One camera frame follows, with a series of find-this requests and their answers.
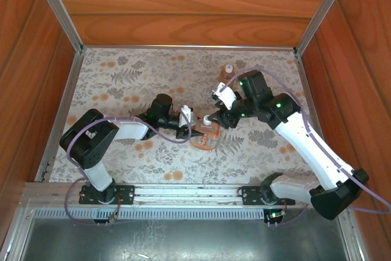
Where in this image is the slanted aluminium frame post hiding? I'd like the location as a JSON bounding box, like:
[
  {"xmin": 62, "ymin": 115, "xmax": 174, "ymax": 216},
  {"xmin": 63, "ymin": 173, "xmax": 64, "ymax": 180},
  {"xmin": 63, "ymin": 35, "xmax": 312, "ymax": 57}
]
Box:
[
  {"xmin": 29, "ymin": 0, "xmax": 85, "ymax": 56},
  {"xmin": 294, "ymin": 0, "xmax": 357, "ymax": 56}
]

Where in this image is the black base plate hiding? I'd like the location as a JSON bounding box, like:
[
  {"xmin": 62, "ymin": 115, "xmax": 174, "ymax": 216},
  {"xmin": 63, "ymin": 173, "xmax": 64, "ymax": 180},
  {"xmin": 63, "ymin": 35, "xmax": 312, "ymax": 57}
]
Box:
[
  {"xmin": 78, "ymin": 183, "xmax": 136, "ymax": 205},
  {"xmin": 241, "ymin": 185, "xmax": 296, "ymax": 206}
]

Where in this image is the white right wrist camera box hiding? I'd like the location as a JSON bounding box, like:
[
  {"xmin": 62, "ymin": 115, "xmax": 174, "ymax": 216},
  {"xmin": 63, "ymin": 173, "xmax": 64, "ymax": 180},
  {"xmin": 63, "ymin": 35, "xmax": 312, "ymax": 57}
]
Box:
[{"xmin": 211, "ymin": 82, "xmax": 238, "ymax": 111}]

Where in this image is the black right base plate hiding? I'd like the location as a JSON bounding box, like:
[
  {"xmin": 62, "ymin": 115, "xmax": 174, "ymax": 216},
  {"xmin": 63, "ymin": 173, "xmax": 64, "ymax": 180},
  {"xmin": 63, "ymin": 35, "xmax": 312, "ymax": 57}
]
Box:
[{"xmin": 241, "ymin": 185, "xmax": 296, "ymax": 206}]

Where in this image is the wide square orange bottle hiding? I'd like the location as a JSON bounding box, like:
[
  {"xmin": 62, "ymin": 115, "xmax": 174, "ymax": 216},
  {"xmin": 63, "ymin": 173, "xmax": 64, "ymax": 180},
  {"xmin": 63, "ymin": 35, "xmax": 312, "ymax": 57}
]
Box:
[{"xmin": 189, "ymin": 116, "xmax": 222, "ymax": 152}]

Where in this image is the aluminium mounting rail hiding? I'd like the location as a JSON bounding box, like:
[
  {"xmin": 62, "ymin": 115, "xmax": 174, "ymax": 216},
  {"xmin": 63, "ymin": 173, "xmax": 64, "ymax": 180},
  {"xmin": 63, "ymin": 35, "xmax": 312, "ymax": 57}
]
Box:
[{"xmin": 20, "ymin": 182, "xmax": 349, "ymax": 210}]

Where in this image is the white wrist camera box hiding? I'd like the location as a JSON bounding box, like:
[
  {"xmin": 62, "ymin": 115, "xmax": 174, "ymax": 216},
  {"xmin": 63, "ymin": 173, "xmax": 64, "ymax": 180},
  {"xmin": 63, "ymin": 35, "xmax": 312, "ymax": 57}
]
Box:
[
  {"xmin": 179, "ymin": 105, "xmax": 196, "ymax": 128},
  {"xmin": 211, "ymin": 82, "xmax": 238, "ymax": 111}
]

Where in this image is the grey metal sheet panel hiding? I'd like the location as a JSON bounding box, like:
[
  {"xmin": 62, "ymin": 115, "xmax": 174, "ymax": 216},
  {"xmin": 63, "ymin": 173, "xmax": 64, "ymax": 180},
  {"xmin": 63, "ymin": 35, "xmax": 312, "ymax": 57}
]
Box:
[{"xmin": 18, "ymin": 218, "xmax": 352, "ymax": 261}]

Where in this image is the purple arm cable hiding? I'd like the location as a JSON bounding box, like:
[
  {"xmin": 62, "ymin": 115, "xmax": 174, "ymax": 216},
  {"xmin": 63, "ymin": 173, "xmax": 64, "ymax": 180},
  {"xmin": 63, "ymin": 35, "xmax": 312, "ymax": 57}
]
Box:
[
  {"xmin": 64, "ymin": 106, "xmax": 192, "ymax": 227},
  {"xmin": 219, "ymin": 67, "xmax": 391, "ymax": 228}
]

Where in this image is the slim bottle red label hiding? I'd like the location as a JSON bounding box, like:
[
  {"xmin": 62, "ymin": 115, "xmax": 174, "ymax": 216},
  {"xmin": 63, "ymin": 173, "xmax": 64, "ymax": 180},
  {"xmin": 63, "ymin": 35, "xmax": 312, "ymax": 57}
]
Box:
[{"xmin": 219, "ymin": 65, "xmax": 238, "ymax": 90}]

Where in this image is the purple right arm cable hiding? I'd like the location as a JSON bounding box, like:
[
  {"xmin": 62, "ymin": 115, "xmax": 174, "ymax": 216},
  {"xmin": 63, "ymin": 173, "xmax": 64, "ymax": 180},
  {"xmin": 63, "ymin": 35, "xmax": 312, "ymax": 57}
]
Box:
[{"xmin": 219, "ymin": 67, "xmax": 391, "ymax": 228}]

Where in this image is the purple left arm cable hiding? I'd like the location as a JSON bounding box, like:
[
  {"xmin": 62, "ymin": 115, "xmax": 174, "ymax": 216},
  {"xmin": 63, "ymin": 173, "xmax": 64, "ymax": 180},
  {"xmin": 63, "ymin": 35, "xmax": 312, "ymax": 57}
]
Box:
[{"xmin": 64, "ymin": 106, "xmax": 192, "ymax": 227}]

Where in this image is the small circuit board green light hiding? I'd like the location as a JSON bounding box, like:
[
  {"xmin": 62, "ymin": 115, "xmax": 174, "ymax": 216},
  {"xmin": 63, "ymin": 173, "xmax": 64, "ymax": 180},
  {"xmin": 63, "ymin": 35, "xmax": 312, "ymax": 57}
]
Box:
[{"xmin": 265, "ymin": 208, "xmax": 287, "ymax": 224}]

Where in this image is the floral table cloth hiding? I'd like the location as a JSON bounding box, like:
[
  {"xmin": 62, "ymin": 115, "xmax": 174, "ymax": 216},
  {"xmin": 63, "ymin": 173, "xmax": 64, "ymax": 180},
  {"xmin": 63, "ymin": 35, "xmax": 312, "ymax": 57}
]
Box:
[{"xmin": 35, "ymin": 47, "xmax": 337, "ymax": 184}]

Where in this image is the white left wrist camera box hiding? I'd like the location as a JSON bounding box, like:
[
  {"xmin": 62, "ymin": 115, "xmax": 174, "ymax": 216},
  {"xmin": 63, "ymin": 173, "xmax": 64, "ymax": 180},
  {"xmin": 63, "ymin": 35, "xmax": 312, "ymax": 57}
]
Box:
[{"xmin": 179, "ymin": 105, "xmax": 196, "ymax": 128}]

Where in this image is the aluminium table edge rail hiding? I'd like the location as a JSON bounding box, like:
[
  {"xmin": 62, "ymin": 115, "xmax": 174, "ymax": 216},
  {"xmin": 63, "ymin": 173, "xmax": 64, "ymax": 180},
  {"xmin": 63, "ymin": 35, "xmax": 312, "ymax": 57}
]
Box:
[{"xmin": 82, "ymin": 44, "xmax": 297, "ymax": 51}]

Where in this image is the grey slotted cable duct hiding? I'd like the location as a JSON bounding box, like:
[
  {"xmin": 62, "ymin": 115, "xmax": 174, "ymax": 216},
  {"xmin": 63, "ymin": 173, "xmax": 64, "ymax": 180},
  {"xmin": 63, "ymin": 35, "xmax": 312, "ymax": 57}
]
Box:
[{"xmin": 30, "ymin": 207, "xmax": 266, "ymax": 221}]

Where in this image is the aluminium table side rail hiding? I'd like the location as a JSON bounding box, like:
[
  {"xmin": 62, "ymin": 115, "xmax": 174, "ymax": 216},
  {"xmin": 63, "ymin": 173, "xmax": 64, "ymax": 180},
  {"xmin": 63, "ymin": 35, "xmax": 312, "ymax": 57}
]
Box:
[{"xmin": 294, "ymin": 54, "xmax": 337, "ymax": 184}]

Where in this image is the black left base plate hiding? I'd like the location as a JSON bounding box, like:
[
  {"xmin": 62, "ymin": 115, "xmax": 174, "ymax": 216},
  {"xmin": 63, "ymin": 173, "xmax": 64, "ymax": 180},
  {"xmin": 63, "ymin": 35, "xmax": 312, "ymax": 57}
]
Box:
[{"xmin": 78, "ymin": 183, "xmax": 136, "ymax": 205}]

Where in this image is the aluminium lower frame bar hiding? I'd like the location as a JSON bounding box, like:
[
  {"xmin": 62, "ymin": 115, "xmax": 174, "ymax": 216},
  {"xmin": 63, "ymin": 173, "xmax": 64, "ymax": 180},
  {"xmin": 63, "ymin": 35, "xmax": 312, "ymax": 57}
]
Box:
[
  {"xmin": 0, "ymin": 205, "xmax": 34, "ymax": 261},
  {"xmin": 335, "ymin": 207, "xmax": 372, "ymax": 261}
]

